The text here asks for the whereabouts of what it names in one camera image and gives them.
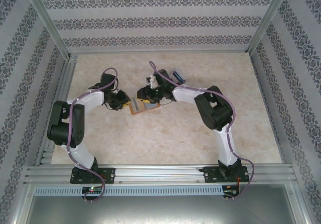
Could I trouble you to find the grey striped card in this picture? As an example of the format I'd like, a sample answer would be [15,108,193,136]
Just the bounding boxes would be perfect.
[130,97,142,112]

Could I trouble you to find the orange leather card holder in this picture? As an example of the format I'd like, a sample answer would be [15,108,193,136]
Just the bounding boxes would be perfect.
[127,96,162,116]

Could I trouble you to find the grey metal sheet tray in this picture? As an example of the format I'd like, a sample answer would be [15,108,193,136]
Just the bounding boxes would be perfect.
[25,195,301,224]

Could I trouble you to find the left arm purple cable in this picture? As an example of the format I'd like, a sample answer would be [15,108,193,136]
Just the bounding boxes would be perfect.
[67,67,120,203]

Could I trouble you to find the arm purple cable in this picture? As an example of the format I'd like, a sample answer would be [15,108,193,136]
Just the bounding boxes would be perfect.
[67,67,120,203]
[149,60,257,200]

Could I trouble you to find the aluminium side rail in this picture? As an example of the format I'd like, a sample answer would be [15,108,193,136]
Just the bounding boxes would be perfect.
[34,54,78,166]

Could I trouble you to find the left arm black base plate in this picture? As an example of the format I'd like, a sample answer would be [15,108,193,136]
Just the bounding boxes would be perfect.
[70,167,116,184]

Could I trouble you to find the long aluminium mounting rail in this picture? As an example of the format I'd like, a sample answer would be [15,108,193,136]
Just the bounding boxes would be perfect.
[24,165,298,186]

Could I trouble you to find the slotted grey cable duct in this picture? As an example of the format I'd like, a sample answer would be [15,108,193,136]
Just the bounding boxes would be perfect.
[34,185,224,196]

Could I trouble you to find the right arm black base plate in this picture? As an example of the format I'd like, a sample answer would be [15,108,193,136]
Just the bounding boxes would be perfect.
[203,166,251,184]

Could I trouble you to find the aluminium frame post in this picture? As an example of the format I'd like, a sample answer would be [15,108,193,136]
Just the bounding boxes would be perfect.
[247,0,294,54]
[24,0,72,59]
[10,181,35,224]
[290,181,314,224]

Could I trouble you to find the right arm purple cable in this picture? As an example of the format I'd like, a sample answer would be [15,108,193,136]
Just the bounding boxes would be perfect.
[149,60,257,200]

